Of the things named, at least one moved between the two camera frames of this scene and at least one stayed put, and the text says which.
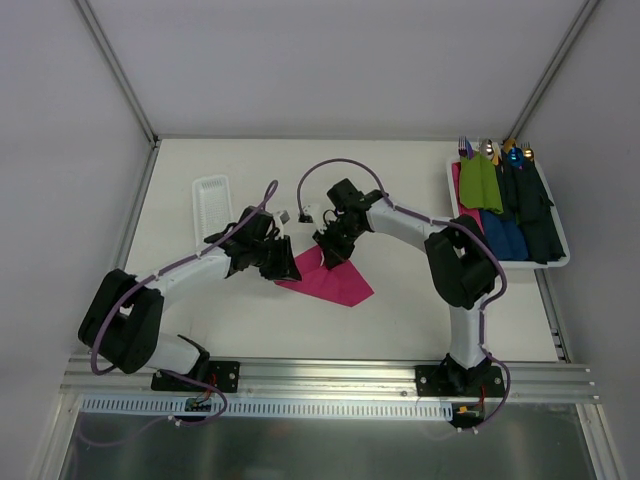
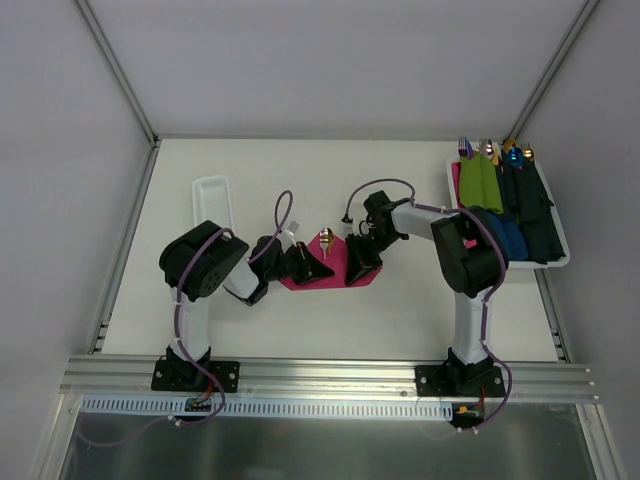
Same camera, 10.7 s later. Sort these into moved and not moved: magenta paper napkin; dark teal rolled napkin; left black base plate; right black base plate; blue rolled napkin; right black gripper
Moved: magenta paper napkin; right black gripper
Not moved: left black base plate; dark teal rolled napkin; right black base plate; blue rolled napkin
